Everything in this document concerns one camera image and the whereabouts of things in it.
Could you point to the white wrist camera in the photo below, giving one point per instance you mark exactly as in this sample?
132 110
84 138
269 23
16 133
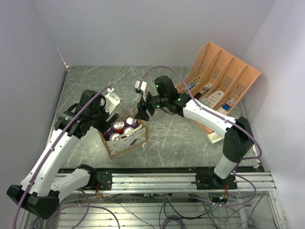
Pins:
112 100
140 88

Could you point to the purple fanta can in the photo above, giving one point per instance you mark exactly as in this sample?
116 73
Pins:
128 131
107 133
130 121

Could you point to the red cola can back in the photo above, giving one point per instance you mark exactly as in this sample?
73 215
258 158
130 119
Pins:
118 126

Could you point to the blue toy car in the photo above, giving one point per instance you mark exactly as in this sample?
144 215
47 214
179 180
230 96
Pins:
189 86

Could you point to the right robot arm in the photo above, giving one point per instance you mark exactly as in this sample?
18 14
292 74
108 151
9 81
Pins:
236 133

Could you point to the red cola can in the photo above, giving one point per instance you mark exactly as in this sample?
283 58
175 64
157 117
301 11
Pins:
113 136
118 126

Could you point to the purple Fanta can back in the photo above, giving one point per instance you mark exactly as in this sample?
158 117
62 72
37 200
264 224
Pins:
107 133

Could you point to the green white small box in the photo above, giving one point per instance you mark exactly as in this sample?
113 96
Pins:
214 137

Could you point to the aluminium mounting rail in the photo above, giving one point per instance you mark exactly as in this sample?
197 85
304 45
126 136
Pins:
182 179

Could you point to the orange plastic desk organizer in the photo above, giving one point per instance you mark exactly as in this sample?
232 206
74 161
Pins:
220 79

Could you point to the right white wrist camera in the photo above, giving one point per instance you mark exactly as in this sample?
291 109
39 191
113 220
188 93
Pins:
140 88

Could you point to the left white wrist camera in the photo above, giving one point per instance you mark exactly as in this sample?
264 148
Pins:
112 100

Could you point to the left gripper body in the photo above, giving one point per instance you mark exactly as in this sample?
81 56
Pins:
98 120

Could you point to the purple Fanta can front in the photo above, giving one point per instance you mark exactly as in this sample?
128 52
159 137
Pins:
128 131

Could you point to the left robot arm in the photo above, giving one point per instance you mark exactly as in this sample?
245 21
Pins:
38 192

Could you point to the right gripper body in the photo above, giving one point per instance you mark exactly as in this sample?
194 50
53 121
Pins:
152 103

